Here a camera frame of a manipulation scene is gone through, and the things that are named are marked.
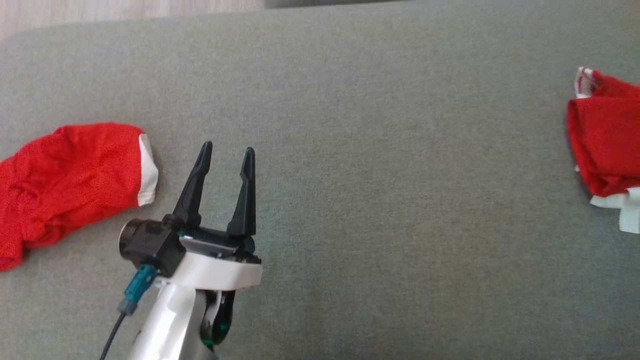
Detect white cloth piece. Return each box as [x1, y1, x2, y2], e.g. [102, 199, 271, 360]
[589, 187, 640, 234]

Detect large grey sofa seat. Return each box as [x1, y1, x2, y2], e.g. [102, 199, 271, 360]
[0, 0, 640, 360]

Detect red shorts white side panels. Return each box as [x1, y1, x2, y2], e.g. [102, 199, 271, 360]
[0, 122, 160, 273]

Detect left camera cable teal plug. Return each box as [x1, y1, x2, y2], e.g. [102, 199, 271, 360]
[99, 264, 158, 360]

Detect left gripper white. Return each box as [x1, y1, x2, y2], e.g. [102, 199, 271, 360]
[169, 141, 264, 292]

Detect red shirt striped white trim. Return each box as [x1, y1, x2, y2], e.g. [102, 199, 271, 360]
[566, 66, 640, 198]

